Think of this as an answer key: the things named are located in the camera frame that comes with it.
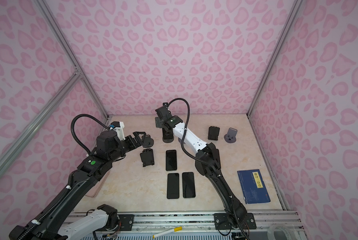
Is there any white yellow marker pen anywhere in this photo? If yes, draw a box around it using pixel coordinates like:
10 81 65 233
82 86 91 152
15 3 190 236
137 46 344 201
152 227 183 239

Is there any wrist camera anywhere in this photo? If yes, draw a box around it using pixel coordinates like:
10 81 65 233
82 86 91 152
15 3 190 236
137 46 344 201
155 103 171 120
109 121 125 141

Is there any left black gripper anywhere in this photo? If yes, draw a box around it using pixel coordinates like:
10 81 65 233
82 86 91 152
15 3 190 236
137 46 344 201
109 130 145 164

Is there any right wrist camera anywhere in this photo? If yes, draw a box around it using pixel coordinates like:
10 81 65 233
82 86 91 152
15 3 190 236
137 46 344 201
155 103 171 120

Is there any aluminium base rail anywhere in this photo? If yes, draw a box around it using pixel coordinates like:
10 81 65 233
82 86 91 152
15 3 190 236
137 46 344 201
55 209 307 240

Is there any pink phone at left edge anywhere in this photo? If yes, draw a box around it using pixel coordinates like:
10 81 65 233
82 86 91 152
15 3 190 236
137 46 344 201
86 179 105 198

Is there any blue book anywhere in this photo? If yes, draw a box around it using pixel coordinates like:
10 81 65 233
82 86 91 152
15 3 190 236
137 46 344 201
237 169 271 204

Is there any diagonal aluminium frame bar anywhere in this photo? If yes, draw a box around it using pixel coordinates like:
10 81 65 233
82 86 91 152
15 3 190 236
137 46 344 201
0 71 81 179

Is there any grey round phone stand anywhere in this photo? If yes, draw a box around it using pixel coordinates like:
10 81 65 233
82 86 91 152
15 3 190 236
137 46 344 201
224 128 238 144

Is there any right corner aluminium post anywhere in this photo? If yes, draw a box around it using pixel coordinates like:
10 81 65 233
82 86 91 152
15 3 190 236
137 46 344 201
247 0 305 119

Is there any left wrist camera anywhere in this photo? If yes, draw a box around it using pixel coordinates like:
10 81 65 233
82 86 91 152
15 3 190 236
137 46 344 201
109 121 125 141

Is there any corner aluminium post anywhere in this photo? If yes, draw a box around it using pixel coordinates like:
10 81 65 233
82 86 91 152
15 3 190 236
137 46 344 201
247 0 305 119
33 0 109 119

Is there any left black corrugated cable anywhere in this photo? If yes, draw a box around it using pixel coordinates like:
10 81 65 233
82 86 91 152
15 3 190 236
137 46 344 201
70 113 111 155

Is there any black folding phone stand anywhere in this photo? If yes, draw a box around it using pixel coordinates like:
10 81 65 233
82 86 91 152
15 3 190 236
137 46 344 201
208 126 220 141

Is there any white cable coil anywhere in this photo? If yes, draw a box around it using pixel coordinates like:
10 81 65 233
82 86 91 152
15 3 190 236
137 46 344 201
265 223 301 240

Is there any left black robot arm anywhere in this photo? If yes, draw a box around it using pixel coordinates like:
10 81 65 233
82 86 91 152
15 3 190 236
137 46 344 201
9 130 146 240

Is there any black phone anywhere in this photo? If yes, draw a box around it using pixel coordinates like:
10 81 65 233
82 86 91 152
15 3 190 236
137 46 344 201
182 172 196 198
165 150 177 172
166 173 180 200

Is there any left corner aluminium post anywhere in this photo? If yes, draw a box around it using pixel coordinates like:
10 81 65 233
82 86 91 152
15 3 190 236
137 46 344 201
33 0 109 119

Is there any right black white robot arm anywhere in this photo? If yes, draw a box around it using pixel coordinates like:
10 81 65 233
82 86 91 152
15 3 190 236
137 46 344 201
155 107 248 234

